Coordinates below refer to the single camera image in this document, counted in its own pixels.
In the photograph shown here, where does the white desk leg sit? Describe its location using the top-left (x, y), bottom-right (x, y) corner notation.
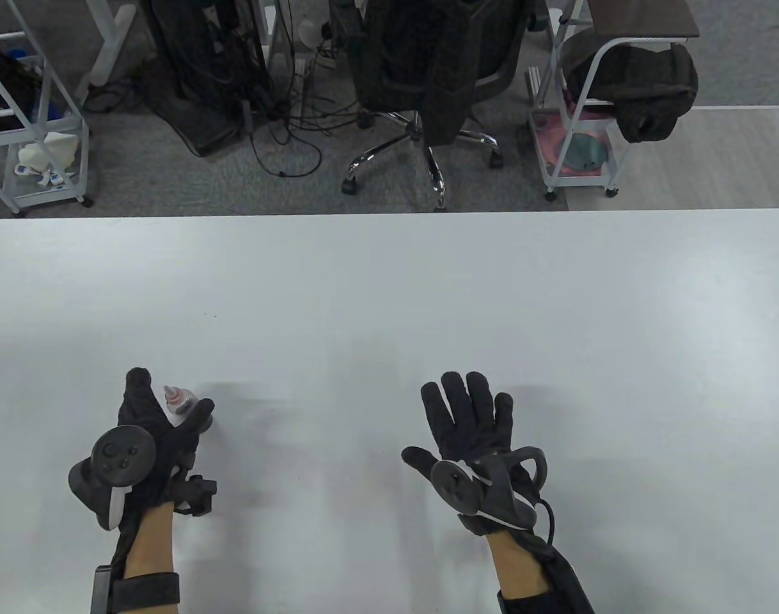
top-left (76, 0), bottom-right (139, 104)

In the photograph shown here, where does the dark jacket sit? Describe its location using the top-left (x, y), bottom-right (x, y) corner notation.
top-left (348, 0), bottom-right (496, 146)

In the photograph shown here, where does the brown table top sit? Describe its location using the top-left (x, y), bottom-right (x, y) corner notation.
top-left (585, 0), bottom-right (702, 40)

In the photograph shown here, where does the black hand controller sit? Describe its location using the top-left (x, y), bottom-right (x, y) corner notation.
top-left (430, 446), bottom-right (548, 531)
top-left (68, 425), bottom-right (157, 531)

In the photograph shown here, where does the black office chair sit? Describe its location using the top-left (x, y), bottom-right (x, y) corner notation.
top-left (342, 0), bottom-right (539, 212)

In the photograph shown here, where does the black wrist strap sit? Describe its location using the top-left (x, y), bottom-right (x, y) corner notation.
top-left (497, 544), bottom-right (596, 614)
top-left (92, 566), bottom-right (181, 614)

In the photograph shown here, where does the teal round plate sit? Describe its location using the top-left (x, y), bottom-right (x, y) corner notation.
top-left (561, 131), bottom-right (613, 172)

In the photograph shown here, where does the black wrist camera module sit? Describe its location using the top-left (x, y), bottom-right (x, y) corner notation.
top-left (171, 475), bottom-right (218, 516)

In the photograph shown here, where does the white plastic bag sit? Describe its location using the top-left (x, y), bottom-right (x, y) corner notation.
top-left (15, 131), bottom-right (81, 187)

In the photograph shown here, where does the black left hand controller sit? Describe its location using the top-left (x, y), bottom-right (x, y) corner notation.
top-left (68, 425), bottom-right (157, 531)

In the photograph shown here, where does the black right hand controller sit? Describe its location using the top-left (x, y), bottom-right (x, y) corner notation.
top-left (430, 446), bottom-right (548, 531)

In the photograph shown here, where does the person's right forearm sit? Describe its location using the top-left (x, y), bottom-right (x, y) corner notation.
top-left (485, 530), bottom-right (596, 614)

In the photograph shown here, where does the person's left forearm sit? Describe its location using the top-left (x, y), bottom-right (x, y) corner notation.
top-left (111, 502), bottom-right (180, 614)

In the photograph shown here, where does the person's left hand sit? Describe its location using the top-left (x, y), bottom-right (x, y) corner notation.
top-left (116, 367), bottom-right (216, 512)

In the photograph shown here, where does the black computer tower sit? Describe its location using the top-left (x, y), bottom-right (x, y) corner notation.
top-left (139, 0), bottom-right (270, 158)

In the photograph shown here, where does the tangle of black cables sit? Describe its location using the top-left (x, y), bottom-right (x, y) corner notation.
top-left (239, 26), bottom-right (365, 180)

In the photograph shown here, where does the white metal cart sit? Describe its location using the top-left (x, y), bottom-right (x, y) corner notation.
top-left (526, 0), bottom-right (686, 200)
top-left (0, 0), bottom-right (95, 216)

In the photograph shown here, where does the person's right hand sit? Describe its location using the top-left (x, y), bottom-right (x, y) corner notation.
top-left (401, 371), bottom-right (547, 543)

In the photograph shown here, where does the pink cloth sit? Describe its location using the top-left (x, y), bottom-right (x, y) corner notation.
top-left (534, 110), bottom-right (614, 172)

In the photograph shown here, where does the black backpack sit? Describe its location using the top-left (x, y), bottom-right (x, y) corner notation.
top-left (564, 29), bottom-right (699, 145)

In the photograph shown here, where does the black controller cable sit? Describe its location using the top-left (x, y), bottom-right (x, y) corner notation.
top-left (529, 498), bottom-right (558, 546)

